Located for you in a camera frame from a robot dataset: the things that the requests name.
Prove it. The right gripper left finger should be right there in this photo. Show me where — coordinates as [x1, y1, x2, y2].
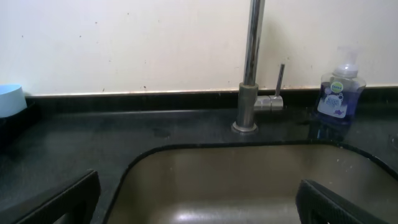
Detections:
[0, 169, 102, 224]

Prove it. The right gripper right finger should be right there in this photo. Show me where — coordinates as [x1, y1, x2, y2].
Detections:
[295, 179, 391, 224]

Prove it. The steel sink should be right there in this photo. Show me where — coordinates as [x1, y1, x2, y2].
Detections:
[105, 143, 398, 224]

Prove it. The blue soap bottle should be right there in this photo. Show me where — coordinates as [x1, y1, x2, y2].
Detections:
[316, 46, 368, 125]

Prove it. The blue cup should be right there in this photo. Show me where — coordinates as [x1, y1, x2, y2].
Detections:
[0, 84, 28, 119]

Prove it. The steel tap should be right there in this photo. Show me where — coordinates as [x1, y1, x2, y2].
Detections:
[231, 0, 286, 134]

